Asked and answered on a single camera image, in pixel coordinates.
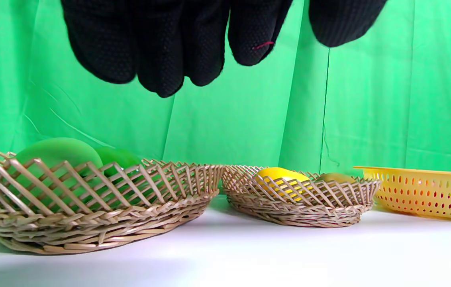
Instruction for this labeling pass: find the person's left hand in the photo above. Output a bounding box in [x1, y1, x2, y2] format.
[60, 0, 387, 98]

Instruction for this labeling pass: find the green bell pepper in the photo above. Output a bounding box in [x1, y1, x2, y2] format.
[95, 147, 142, 178]

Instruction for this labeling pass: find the green apple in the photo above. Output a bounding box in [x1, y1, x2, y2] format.
[8, 138, 104, 212]

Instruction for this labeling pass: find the yellow mango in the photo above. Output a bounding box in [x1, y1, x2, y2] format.
[254, 167, 313, 202]

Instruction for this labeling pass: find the oval wicker basket container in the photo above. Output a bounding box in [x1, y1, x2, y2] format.
[0, 151, 226, 256]

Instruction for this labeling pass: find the round wicker basket container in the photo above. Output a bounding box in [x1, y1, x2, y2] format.
[222, 164, 382, 228]

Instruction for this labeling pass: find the yellow-brown potato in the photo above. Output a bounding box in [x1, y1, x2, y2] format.
[317, 172, 355, 185]

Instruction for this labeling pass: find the yellow plastic basket container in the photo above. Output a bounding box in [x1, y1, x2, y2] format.
[353, 165, 451, 223]

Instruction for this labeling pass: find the green backdrop cloth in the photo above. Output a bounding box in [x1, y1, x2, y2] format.
[0, 0, 451, 178]

